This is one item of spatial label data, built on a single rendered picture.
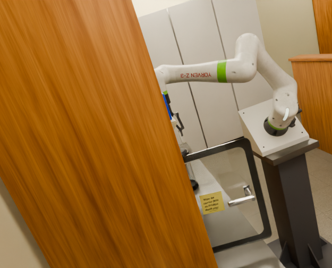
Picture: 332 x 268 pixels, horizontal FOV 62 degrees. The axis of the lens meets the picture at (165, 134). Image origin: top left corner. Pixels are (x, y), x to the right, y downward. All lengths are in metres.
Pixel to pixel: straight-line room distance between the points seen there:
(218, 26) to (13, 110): 3.64
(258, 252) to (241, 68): 0.80
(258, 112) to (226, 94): 2.38
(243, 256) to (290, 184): 0.90
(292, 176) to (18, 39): 1.65
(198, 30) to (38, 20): 3.45
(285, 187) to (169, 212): 1.17
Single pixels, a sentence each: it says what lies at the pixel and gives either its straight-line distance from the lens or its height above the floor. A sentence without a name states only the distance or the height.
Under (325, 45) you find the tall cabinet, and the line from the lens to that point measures 5.53.
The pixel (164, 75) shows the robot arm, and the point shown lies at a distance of 1.44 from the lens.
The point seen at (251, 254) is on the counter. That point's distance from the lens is 1.15.
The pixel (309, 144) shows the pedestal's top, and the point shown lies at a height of 0.94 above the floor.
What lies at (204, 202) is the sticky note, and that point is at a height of 1.21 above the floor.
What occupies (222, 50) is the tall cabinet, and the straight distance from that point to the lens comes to 4.20.
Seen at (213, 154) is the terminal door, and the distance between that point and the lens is 0.91.
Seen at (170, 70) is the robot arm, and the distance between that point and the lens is 1.50.
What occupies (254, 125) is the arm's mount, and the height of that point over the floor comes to 1.10.
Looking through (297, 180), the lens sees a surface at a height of 0.70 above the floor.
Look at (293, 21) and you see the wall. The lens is 5.23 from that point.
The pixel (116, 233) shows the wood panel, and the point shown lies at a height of 1.26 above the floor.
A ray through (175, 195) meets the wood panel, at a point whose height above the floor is 1.31.
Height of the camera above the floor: 1.73
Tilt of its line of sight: 17 degrees down
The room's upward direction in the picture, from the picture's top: 18 degrees counter-clockwise
